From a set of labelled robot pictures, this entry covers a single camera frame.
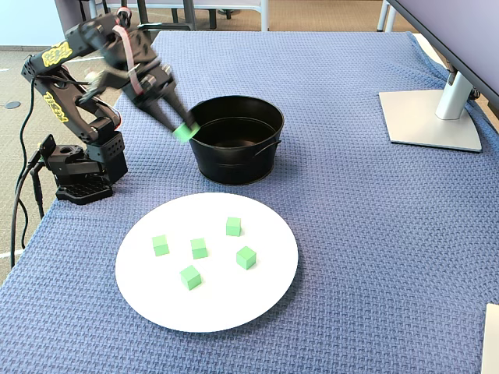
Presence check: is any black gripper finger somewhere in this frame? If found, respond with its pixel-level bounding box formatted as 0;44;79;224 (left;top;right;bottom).
134;99;183;132
163;86;199;125

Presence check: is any black metal stool frame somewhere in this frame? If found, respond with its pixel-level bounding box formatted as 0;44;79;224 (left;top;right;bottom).
136;0;198;32

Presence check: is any white table frame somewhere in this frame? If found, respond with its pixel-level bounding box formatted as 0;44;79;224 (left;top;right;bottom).
194;0;270;32

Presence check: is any white flat board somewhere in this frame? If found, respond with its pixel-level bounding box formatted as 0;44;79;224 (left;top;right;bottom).
482;302;499;374

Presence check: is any white round plate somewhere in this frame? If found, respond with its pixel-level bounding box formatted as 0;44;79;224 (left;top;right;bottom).
115;192;299;333

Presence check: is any short black plugged cable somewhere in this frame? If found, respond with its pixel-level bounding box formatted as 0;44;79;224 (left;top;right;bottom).
30;167;46;219

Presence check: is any blue woven tablecloth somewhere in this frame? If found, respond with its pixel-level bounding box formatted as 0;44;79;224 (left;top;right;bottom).
0;30;499;374

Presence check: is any black metal bucket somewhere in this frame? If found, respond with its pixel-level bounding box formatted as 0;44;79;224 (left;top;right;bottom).
186;95;285;186

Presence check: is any white desk leg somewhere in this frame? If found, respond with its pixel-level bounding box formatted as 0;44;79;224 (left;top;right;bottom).
376;0;398;32

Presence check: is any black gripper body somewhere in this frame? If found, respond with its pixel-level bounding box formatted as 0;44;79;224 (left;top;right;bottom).
107;30;176;105

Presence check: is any grey computer monitor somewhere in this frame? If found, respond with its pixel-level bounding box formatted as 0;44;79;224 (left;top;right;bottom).
378;0;499;153

